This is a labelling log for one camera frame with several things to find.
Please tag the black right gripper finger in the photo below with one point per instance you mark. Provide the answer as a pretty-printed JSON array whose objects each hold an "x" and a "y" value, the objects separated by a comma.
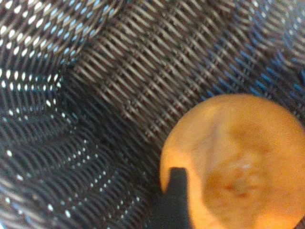
[{"x": 175, "y": 202}]

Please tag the orange fruit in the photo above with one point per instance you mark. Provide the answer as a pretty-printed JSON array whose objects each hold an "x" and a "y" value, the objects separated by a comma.
[{"x": 238, "y": 167}]

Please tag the dark brown wicker basket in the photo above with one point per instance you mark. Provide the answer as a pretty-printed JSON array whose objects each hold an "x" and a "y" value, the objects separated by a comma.
[{"x": 95, "y": 95}]

